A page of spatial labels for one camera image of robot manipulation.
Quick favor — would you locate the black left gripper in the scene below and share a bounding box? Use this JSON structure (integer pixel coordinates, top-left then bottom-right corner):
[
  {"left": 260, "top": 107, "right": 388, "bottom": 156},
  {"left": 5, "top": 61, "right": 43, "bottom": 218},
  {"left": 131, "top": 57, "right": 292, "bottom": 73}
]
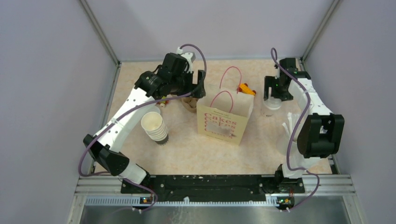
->
[{"left": 170, "top": 68, "right": 205, "bottom": 98}]

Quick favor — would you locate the white plastic cup lid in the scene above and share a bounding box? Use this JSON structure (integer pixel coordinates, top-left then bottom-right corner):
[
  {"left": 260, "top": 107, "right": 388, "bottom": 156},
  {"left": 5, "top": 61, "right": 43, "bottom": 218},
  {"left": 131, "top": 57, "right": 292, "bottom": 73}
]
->
[{"left": 263, "top": 97, "right": 282, "bottom": 111}]

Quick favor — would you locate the pink paper gift bag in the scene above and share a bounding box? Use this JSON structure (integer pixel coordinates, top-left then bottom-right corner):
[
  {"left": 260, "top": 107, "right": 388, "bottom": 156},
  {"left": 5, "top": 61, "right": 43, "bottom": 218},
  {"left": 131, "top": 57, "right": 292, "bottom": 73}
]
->
[{"left": 196, "top": 66, "right": 255, "bottom": 145}]

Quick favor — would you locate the white paper coffee cup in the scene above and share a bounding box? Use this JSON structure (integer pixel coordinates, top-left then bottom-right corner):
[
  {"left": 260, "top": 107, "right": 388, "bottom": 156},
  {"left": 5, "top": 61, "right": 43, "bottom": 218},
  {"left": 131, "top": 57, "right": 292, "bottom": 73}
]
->
[{"left": 261, "top": 106, "right": 279, "bottom": 118}]

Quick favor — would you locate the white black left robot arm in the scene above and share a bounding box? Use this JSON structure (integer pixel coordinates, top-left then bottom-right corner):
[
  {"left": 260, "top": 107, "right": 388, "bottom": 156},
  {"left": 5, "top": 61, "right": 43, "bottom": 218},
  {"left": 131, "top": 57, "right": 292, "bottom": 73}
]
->
[{"left": 83, "top": 49, "right": 206, "bottom": 193}]

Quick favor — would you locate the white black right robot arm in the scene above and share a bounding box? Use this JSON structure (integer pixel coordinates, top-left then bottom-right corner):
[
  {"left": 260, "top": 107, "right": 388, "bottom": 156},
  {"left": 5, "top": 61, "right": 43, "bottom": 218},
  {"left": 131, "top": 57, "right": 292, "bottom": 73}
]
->
[{"left": 263, "top": 58, "right": 345, "bottom": 192}]

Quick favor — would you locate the brown cardboard cup carrier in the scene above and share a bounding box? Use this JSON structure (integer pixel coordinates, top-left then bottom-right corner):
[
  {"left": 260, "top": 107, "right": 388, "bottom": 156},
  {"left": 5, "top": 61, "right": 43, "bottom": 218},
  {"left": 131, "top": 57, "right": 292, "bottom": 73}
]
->
[{"left": 181, "top": 97, "right": 198, "bottom": 113}]

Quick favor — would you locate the red toy brick car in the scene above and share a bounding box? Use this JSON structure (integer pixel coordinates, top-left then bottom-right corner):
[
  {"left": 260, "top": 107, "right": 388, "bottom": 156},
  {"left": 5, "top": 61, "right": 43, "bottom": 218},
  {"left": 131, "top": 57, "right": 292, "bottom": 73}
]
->
[{"left": 157, "top": 97, "right": 169, "bottom": 107}]

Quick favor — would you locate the yellow toy brick car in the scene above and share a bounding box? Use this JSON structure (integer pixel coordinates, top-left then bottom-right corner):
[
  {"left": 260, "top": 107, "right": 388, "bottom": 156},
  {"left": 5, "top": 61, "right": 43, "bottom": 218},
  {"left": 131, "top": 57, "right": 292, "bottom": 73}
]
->
[{"left": 237, "top": 83, "right": 256, "bottom": 96}]

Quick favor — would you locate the stack of paper cups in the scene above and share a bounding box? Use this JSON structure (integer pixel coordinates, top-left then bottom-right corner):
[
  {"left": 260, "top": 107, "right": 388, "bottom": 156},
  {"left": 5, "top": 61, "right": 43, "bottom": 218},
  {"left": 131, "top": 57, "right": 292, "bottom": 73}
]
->
[{"left": 141, "top": 112, "right": 169, "bottom": 145}]

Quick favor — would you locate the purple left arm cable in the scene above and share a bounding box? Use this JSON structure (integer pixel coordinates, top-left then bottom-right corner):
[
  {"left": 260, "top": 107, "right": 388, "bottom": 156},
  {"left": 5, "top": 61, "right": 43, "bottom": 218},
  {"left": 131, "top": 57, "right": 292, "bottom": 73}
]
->
[{"left": 77, "top": 43, "right": 208, "bottom": 214}]

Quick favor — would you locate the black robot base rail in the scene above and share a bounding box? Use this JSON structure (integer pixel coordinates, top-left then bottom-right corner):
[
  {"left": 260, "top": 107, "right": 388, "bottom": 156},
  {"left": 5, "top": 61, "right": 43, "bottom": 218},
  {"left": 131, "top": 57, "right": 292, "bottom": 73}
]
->
[{"left": 120, "top": 175, "right": 305, "bottom": 203}]

